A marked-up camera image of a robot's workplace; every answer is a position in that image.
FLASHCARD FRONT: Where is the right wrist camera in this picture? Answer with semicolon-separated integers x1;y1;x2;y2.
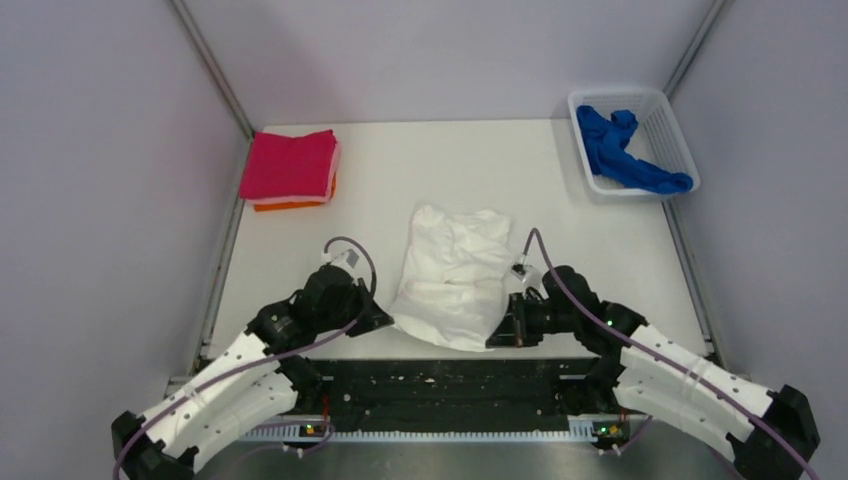
510;263;542;289

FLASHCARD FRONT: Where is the white printed t-shirt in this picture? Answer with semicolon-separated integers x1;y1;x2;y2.
389;203;514;352

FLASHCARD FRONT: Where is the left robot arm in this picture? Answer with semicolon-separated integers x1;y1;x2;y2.
111;262;393;479

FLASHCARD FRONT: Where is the pink folded t-shirt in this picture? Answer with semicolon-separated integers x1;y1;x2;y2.
247;143;342;212

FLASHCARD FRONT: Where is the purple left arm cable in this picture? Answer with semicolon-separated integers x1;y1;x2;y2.
112;236;378;480

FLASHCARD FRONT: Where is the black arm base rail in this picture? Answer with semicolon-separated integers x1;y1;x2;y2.
293;359;622;433

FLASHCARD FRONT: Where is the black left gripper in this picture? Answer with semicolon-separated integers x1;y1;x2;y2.
318;277;393;337

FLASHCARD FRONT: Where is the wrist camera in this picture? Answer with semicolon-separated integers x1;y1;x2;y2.
322;249;360;274
510;263;542;289

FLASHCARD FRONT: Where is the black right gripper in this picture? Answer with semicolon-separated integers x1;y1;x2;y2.
487;291;579;348

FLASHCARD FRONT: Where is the white slotted cable duct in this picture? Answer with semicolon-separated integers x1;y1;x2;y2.
240;418;631;444

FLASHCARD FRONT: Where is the left corner metal post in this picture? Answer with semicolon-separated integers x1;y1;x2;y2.
166;0;255;139

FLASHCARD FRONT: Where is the right corner metal post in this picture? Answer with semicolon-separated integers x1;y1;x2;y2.
662;0;734;100

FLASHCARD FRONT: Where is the magenta folded t-shirt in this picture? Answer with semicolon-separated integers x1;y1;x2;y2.
239;130;340;201

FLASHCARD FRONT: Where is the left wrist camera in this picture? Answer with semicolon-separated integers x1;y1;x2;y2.
322;249;360;274

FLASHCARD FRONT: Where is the white plastic basket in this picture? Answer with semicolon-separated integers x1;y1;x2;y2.
567;86;700;203

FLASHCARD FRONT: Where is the blue t-shirt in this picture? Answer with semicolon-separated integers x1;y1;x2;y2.
576;105;694;195

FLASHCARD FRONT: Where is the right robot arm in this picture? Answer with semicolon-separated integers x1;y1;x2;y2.
486;263;820;479

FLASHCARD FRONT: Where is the corner metal post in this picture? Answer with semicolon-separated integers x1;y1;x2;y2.
662;0;734;100
166;0;255;139

